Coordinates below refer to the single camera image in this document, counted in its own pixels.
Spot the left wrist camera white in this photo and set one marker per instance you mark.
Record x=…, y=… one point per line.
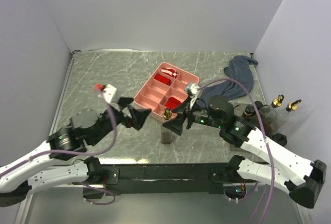
x=108, y=93

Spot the clear acrylic organizer rack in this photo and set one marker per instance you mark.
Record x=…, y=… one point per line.
x=255, y=121

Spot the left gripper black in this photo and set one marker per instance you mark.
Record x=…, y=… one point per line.
x=139, y=115

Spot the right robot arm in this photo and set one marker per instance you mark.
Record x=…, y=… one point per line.
x=301, y=178

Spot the red folded cloth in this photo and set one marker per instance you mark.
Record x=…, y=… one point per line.
x=162, y=79

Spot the red white striped cloth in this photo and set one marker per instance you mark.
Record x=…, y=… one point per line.
x=169, y=71

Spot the blue grey towel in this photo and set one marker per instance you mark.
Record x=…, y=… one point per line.
x=237, y=69

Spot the red knitted cloth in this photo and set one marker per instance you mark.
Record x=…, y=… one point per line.
x=172, y=103

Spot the oil bottle gold spout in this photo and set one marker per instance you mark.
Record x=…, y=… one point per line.
x=292, y=106

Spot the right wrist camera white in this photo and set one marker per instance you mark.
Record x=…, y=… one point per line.
x=192, y=90

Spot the salt jar black lid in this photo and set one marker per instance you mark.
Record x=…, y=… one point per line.
x=280, y=139

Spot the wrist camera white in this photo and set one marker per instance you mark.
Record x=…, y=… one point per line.
x=108, y=93
x=192, y=90

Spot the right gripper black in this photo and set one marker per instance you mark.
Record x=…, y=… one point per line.
x=176, y=124

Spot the spice shaker black cap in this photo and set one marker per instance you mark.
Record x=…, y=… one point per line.
x=249, y=111
x=258, y=104

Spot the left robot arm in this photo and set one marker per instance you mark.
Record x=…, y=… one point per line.
x=63, y=158

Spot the black table front rail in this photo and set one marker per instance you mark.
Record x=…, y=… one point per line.
x=166, y=178

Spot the pink divided tray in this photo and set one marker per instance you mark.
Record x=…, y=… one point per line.
x=154, y=94

